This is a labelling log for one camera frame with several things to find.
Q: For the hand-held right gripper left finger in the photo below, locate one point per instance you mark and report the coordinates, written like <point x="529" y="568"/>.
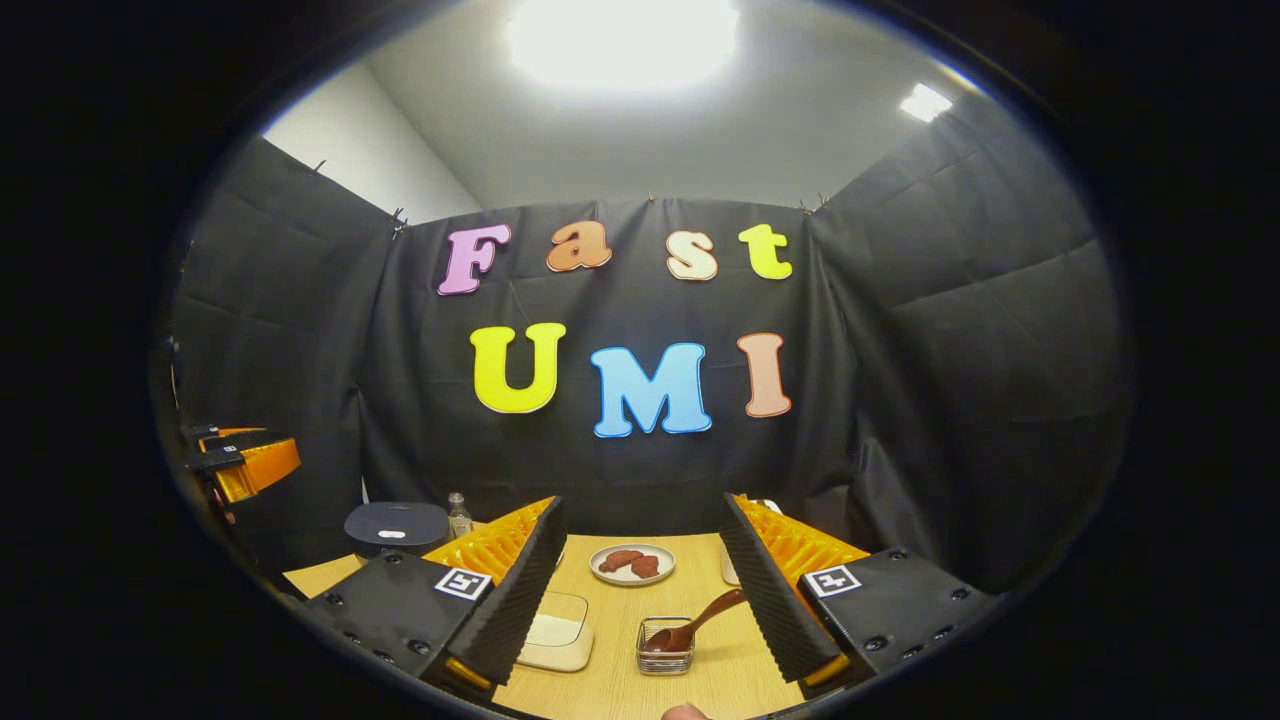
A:
<point x="515" y="610"/>

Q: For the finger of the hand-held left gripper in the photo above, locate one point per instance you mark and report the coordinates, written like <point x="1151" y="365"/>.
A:
<point x="260" y="465"/>
<point x="225" y="434"/>

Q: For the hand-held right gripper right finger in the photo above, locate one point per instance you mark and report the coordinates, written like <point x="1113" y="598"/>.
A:
<point x="770" y="610"/>

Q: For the brown wooden spoon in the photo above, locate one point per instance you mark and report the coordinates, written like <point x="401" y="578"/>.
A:
<point x="700" y="625"/>

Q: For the black silver rice cooker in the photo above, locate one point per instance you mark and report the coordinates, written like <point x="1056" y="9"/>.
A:
<point x="395" y="525"/>

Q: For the white toaster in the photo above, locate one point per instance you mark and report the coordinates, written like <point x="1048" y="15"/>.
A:
<point x="730" y="570"/>

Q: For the clear glass dish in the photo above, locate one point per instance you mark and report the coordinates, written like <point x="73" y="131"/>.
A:
<point x="555" y="660"/>

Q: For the small clear glass bottle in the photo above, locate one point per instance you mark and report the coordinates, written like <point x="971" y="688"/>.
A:
<point x="460" y="518"/>

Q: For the red meat piece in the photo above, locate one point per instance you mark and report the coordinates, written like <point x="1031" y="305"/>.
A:
<point x="620" y="560"/>
<point x="646" y="567"/>

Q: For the white round plate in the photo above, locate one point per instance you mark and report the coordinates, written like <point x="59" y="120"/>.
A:
<point x="660" y="552"/>

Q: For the small ceiling light panel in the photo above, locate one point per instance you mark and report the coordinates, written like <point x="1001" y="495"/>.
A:
<point x="925" y="102"/>

